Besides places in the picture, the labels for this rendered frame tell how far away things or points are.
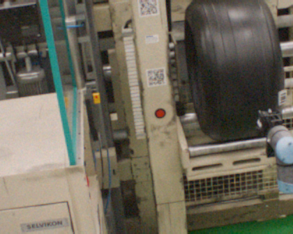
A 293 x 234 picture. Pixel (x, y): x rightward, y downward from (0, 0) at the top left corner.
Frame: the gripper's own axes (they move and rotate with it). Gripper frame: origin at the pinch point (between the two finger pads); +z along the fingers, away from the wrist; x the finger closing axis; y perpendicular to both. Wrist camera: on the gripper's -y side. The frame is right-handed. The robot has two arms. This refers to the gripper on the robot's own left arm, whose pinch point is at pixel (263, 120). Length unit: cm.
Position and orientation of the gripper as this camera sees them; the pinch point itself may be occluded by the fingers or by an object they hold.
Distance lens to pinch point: 230.3
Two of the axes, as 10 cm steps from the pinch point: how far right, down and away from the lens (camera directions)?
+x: -9.9, 1.4, -0.3
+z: -0.8, -3.3, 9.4
